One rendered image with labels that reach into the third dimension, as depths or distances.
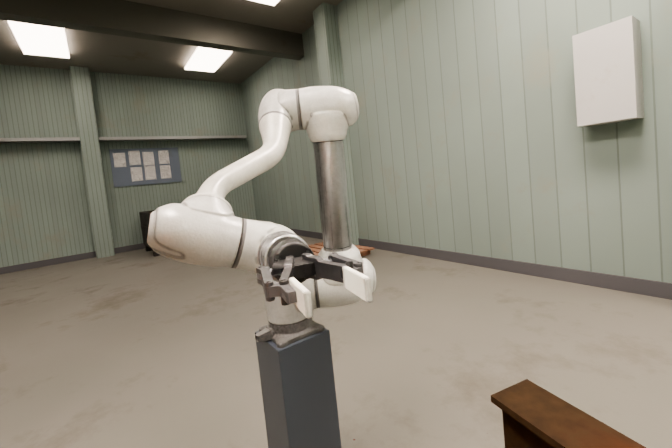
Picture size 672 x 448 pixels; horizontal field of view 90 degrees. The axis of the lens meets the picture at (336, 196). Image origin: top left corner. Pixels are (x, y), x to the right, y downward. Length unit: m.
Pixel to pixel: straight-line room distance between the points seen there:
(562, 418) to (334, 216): 0.98
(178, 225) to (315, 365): 0.80
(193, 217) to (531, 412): 0.58
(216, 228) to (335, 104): 0.59
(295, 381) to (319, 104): 0.90
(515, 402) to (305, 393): 1.13
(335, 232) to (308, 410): 0.61
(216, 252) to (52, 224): 7.82
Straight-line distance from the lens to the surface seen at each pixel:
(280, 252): 0.57
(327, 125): 1.08
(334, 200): 1.12
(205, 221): 0.66
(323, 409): 1.38
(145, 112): 8.65
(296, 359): 1.24
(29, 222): 8.46
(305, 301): 0.39
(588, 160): 3.48
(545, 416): 0.21
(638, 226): 3.45
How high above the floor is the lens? 1.14
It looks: 3 degrees down
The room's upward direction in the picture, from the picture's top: 6 degrees counter-clockwise
